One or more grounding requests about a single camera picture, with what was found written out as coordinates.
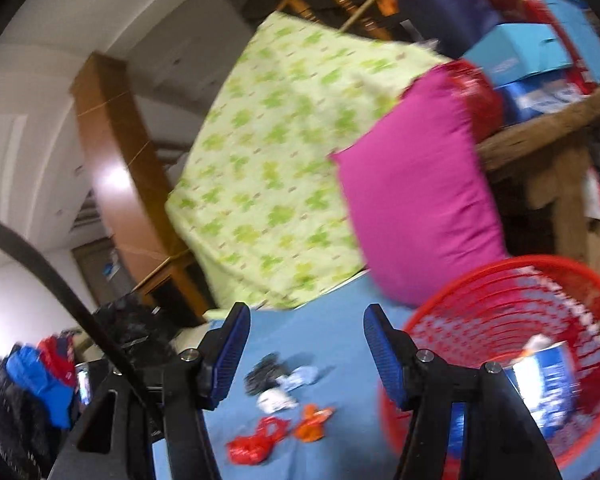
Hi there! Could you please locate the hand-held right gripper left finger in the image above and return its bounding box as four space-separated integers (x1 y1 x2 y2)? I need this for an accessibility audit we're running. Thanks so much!
45 301 253 480

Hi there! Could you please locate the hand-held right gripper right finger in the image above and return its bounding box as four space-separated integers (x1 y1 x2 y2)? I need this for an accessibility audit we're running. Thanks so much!
362 303 563 480

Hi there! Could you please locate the black plastic bag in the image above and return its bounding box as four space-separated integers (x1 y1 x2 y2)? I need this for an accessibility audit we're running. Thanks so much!
244 353 288 396

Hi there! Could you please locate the white tissue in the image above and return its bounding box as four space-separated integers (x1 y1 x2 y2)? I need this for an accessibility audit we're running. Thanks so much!
256 387 298 414

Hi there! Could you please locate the light blue cloth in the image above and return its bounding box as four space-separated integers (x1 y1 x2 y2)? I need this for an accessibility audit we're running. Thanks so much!
279 366 320 392

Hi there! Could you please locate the red plastic bag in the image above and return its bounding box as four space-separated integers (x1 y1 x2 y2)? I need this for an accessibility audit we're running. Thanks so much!
227 416 288 465

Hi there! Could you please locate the orange wrapper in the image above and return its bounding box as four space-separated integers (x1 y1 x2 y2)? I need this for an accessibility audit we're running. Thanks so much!
294 404 336 443

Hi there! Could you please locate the red plastic basket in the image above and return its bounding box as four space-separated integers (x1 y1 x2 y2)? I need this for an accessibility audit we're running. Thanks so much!
377 255 600 480

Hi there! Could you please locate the wooden door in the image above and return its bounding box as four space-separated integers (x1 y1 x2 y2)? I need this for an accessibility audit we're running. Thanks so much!
72 237 131 306

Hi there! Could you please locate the blue blanket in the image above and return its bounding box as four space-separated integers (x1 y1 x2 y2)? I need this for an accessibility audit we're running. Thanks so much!
150 270 421 480

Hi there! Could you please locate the red cloth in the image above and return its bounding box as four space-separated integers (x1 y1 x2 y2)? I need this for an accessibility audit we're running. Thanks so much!
37 335 78 386

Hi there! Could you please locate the dark cloth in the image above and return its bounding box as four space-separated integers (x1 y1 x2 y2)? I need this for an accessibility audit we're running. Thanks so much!
0 355 56 480

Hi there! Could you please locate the blue silver packet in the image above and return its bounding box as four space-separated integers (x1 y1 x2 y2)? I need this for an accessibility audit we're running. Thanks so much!
510 342 581 436

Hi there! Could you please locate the pink pillow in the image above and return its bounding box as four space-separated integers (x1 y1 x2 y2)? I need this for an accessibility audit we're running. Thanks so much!
330 62 511 308

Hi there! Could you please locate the green clover quilt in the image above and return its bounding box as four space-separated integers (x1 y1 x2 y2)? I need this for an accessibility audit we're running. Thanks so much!
165 10 451 311

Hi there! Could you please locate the shiny red bag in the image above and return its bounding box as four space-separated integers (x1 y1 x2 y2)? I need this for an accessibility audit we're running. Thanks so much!
445 60 505 143

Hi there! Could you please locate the round wooden table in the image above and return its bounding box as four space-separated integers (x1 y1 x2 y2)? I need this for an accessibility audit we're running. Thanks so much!
475 77 600 271

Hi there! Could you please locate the blue printed box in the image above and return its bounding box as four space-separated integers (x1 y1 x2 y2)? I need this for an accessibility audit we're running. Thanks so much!
500 67 588 123

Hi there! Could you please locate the light blue shoe box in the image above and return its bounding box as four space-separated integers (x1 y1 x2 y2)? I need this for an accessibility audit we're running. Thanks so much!
462 22 576 86

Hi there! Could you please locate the black cable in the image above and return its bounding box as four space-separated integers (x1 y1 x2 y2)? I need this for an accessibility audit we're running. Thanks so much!
0 214 168 436

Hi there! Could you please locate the curved wooden frame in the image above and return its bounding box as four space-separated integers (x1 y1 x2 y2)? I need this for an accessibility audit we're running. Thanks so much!
70 52 216 323

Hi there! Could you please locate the navy bag with orange handles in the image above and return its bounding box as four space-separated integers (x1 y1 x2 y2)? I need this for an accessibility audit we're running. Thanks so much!
375 0 501 58

